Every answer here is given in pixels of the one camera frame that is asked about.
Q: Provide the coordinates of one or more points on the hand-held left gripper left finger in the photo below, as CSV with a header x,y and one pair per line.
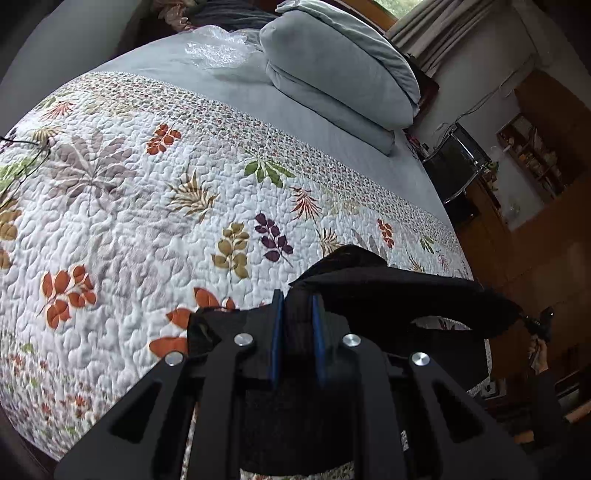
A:
x,y
276,332

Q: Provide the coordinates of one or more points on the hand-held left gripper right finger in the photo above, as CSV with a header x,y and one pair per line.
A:
x,y
318,332

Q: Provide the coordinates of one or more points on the black pants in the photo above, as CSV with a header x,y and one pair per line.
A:
x,y
392,295

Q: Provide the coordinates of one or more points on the person's right forearm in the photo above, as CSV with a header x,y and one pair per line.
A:
x,y
547,406

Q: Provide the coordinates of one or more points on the person's right hand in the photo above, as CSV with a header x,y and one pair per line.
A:
x,y
539,357

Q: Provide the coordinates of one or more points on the wooden cabinet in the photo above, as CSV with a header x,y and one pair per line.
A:
x,y
531,258

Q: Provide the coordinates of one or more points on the leaf print quilt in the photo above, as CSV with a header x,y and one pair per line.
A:
x,y
138,221

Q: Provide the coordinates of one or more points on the black television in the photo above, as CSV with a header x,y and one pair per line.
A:
x,y
455,164

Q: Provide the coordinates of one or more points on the grey bed sheet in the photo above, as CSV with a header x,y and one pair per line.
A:
x,y
318,147

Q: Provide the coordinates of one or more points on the clear plastic wrap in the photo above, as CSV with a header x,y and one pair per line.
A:
x,y
217,48

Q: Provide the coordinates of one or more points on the beige curtain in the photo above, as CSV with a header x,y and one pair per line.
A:
x,y
438,32

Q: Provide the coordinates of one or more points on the dark grey blanket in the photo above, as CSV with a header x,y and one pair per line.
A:
x,y
231,14

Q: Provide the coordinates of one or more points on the wooden framed window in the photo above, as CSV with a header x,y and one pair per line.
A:
x,y
369,11

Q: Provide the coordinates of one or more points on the brown floral cloth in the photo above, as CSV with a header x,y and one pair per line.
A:
x,y
175,11

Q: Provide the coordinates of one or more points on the cluttered wooden wall shelf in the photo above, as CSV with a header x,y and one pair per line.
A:
x,y
535,154

